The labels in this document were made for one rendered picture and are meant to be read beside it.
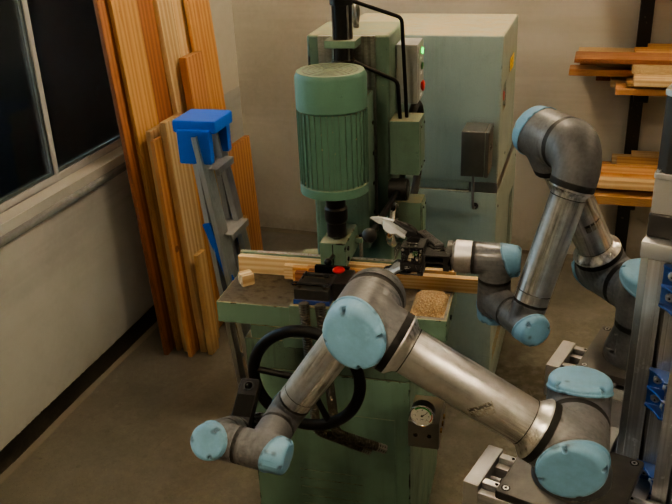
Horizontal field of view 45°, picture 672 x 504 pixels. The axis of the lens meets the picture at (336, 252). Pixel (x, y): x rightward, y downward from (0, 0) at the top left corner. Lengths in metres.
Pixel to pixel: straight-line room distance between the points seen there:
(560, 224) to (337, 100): 0.59
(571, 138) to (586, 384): 0.51
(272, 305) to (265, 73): 2.63
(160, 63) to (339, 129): 1.77
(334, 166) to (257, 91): 2.67
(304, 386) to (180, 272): 1.91
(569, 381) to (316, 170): 0.82
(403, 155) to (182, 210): 1.43
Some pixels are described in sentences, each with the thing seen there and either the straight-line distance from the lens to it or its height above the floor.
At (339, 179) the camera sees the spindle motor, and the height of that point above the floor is 1.22.
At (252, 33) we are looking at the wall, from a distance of 4.57.
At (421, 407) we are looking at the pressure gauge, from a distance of 2.08.
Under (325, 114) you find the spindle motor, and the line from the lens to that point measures 1.95.
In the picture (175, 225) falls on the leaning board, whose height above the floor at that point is 0.61.
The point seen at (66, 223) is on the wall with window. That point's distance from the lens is 3.31.
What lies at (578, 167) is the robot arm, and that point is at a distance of 1.73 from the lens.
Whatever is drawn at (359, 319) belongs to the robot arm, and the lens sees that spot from 1.35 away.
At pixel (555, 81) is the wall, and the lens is 4.25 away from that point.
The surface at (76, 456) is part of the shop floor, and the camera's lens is 3.24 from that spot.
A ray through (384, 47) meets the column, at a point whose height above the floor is 1.49.
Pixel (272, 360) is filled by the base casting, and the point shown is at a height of 0.74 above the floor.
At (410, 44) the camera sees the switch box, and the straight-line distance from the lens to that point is 2.25.
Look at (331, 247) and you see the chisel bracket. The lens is 2.11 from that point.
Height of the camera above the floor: 1.89
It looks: 25 degrees down
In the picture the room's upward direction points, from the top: 2 degrees counter-clockwise
